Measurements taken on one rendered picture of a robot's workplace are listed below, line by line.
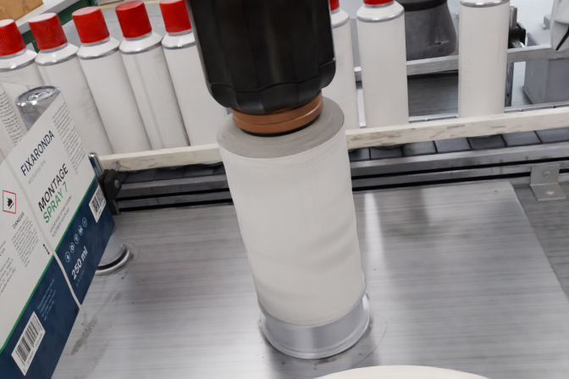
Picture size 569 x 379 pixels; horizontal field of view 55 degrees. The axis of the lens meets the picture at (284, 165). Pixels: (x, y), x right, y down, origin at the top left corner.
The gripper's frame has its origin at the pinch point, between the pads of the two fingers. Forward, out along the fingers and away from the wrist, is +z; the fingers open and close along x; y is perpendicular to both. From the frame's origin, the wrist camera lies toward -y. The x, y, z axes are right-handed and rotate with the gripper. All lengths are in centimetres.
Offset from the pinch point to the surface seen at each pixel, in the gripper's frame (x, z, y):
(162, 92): -38.7, 22.6, 1.9
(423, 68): -10.7, 9.8, -3.0
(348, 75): -19.6, 12.2, 1.9
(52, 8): -106, 85, -143
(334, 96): -20.1, 14.8, 2.7
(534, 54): 0.2, 3.4, -3.0
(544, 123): 2.2, 8.3, 4.1
